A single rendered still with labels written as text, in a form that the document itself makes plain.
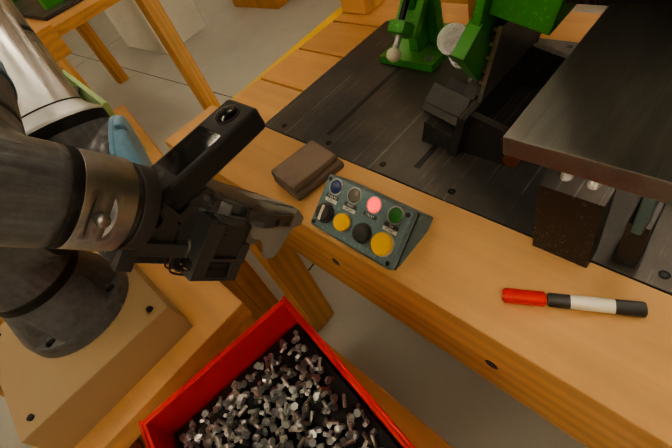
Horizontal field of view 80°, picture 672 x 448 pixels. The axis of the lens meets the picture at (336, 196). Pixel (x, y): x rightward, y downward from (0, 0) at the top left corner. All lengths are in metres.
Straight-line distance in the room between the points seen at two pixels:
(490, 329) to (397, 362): 0.98
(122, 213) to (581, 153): 0.32
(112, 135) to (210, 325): 0.30
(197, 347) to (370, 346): 0.92
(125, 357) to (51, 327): 0.10
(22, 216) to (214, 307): 0.40
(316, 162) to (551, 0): 0.38
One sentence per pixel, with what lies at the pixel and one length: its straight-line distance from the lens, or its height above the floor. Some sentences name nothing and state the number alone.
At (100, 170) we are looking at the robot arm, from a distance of 0.33.
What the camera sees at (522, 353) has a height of 0.90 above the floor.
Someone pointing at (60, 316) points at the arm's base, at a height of 0.98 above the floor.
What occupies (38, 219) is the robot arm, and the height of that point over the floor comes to 1.21.
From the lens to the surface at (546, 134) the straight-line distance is 0.32.
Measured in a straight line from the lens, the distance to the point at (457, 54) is 0.51.
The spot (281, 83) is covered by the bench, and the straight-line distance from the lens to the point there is 1.00.
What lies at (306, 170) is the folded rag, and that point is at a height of 0.93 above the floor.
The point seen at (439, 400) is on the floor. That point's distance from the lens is 1.40.
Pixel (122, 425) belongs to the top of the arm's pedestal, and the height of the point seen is 0.85.
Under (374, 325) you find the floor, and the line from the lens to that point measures 1.51.
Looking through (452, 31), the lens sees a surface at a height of 1.09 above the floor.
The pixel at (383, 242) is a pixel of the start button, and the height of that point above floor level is 0.94.
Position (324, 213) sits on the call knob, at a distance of 0.56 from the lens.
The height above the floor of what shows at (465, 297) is 0.90.
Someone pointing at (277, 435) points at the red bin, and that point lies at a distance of 0.51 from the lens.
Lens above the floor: 1.34
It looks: 45 degrees down
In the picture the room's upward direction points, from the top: 23 degrees counter-clockwise
